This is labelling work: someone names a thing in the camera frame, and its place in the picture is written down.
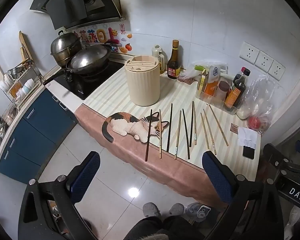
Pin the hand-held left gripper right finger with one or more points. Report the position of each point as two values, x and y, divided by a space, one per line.
217 177

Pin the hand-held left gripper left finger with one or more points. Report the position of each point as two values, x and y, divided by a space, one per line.
86 177

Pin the plain bamboo chopstick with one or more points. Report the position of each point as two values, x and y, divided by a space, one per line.
218 125
204 131
209 131

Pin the black chopstick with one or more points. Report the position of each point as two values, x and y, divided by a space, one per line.
169 127
192 122
186 133

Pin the printed bamboo chopstick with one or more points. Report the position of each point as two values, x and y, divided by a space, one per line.
195 127
178 135
160 135

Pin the reddish brown wooden chopstick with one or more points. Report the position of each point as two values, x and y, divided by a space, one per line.
149 135

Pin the beige ribbed utensil holder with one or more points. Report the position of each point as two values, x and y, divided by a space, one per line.
142 85

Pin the black phone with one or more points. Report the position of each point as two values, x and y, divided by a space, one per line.
248 152

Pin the white paper sheet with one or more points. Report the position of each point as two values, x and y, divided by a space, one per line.
247 136

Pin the red tomato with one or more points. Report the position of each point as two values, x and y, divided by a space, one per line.
254 123

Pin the grey shoe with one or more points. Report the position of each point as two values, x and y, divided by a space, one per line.
198 211

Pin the brown card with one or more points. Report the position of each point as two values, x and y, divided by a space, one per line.
234 128

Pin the white lump in bag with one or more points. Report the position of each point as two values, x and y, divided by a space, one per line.
243 111

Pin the grey fuzzy slipper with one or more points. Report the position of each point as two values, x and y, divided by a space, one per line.
152 209
176 209

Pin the large clear plastic bag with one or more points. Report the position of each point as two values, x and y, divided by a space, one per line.
262 92

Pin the blue kitchen cabinet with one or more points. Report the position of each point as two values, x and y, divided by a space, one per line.
39 130

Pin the soy sauce bottle orange label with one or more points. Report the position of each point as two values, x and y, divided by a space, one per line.
236 90

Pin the person's legs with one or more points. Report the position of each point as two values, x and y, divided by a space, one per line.
165 228

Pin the clear plastic organizer tray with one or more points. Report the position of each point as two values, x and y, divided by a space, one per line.
215 103

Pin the jar with brown lid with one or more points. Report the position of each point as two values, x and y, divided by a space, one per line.
223 86

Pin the black induction cooktop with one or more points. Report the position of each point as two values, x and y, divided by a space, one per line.
89 87

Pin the white and orange salt bag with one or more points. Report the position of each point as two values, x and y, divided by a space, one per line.
211 85

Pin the yellow seasoning box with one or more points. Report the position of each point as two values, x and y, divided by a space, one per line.
202 82

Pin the crumpled clear plastic bag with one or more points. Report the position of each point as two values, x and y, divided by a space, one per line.
192 72

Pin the metal dish rack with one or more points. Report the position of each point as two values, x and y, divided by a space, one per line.
27 75

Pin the dark bottle with yellow cap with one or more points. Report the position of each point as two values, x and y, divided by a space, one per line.
174 62

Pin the stack of white bowls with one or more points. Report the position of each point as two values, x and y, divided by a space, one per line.
3 83

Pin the stainless steel bowl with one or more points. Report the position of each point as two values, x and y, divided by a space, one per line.
14 72

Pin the stainless steel steamer pot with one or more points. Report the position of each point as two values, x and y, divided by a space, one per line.
64 47

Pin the glass oil dispenser bottle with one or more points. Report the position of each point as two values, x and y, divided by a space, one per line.
158 55

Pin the wooden cutting board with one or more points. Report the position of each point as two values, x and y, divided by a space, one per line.
24 45

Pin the black range hood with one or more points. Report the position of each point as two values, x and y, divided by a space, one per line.
64 2

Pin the white wall socket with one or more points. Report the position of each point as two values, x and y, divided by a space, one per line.
248 52
264 62
278 70

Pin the colourful wall stickers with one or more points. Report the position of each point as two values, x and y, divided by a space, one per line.
102 36

